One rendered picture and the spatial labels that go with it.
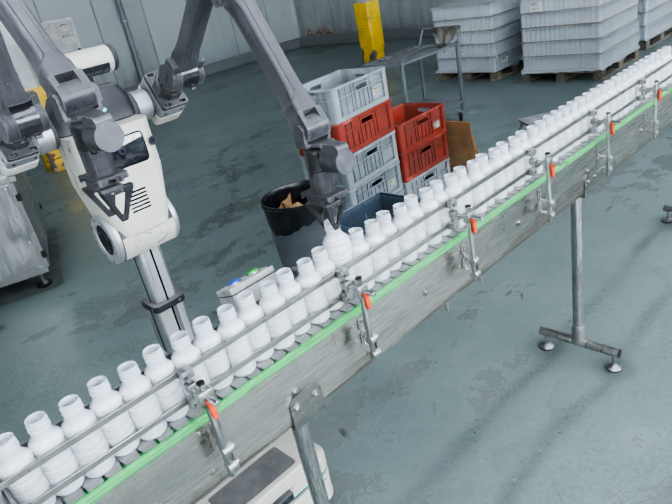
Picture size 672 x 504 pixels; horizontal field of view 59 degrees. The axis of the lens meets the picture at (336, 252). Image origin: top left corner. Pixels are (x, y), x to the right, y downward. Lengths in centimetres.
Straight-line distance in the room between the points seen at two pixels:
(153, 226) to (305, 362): 66
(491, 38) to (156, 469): 777
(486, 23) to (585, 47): 139
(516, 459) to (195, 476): 143
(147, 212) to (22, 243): 320
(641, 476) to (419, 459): 78
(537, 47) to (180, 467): 735
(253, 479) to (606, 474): 124
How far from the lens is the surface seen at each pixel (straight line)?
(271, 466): 223
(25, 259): 500
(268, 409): 141
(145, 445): 130
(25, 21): 134
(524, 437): 256
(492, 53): 859
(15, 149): 172
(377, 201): 237
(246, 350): 134
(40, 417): 123
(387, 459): 252
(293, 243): 341
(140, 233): 182
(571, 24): 792
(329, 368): 150
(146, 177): 180
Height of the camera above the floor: 177
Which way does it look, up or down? 25 degrees down
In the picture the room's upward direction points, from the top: 12 degrees counter-clockwise
